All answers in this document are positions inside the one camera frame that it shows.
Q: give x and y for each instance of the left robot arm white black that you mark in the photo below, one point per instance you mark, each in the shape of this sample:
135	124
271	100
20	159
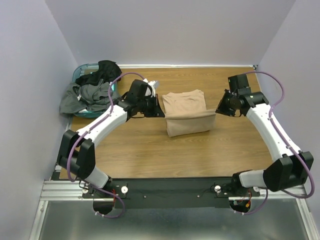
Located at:
77	152

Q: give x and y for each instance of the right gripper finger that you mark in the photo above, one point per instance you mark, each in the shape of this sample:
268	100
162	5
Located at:
228	94
223	107

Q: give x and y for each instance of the grey t shirt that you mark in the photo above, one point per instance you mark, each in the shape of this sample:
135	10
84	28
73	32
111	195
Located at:
92	98

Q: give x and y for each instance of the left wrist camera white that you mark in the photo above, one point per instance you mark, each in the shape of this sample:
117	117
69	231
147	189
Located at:
151	87

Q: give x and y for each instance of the black t shirt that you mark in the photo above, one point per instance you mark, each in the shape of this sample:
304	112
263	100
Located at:
107	71

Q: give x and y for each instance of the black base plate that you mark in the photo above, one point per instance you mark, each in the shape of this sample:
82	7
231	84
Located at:
177	192

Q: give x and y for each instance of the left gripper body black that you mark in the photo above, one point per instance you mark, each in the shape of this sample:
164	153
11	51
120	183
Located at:
147	103

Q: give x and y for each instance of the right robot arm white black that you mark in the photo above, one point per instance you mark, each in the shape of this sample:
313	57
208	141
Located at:
290	165

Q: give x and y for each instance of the teal plastic basket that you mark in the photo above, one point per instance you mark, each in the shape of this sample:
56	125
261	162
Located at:
80	71

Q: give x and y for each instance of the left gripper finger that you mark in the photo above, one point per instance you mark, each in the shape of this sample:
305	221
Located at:
154	114
157	108

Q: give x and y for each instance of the beige t shirt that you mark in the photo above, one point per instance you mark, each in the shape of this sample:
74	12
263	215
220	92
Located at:
187	113

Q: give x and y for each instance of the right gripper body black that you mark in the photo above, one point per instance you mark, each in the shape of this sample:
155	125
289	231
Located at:
232	100

